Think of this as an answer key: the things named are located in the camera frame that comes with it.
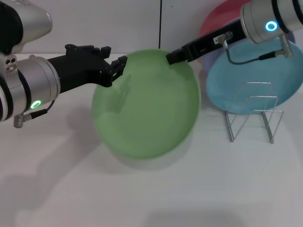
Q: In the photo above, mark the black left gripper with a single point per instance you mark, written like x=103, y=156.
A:
x=78, y=68

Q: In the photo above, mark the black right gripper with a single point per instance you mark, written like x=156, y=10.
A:
x=208, y=46

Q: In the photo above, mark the green plastic plate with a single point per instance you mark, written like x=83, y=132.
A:
x=146, y=106

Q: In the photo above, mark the purple plastic plate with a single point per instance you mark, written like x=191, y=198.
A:
x=206, y=63

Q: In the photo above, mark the red plastic plate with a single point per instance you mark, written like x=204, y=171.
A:
x=213, y=19

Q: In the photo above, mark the teal plastic plate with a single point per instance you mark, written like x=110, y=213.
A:
x=255, y=75

